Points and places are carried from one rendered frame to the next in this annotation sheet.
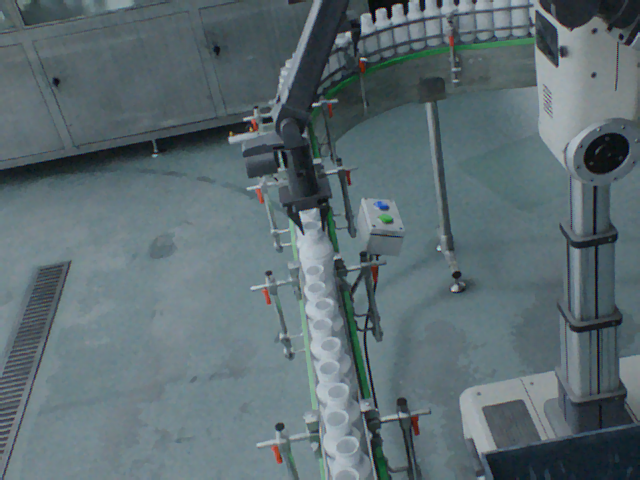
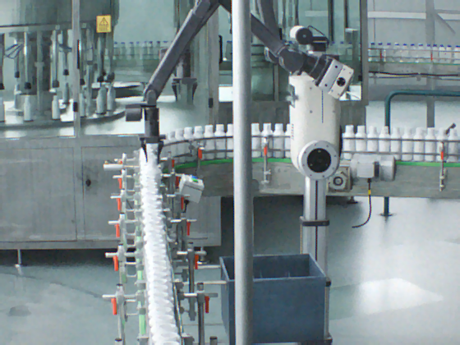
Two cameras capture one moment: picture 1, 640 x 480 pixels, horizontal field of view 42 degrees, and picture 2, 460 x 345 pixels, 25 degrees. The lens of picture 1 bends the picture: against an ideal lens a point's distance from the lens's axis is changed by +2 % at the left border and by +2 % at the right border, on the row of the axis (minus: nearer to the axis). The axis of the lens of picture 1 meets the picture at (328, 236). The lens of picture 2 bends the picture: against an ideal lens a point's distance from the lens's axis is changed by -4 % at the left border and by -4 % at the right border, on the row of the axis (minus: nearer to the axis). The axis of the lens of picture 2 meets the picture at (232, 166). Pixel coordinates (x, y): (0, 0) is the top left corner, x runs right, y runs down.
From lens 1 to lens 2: 2.57 m
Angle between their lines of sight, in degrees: 24
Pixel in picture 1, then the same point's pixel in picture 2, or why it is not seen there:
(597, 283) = (316, 254)
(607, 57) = (317, 103)
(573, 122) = (301, 138)
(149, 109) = (23, 222)
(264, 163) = (135, 112)
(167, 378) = not seen: outside the picture
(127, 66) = (16, 183)
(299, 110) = (158, 87)
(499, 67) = (297, 177)
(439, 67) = (256, 172)
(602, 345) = not seen: hidden behind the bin
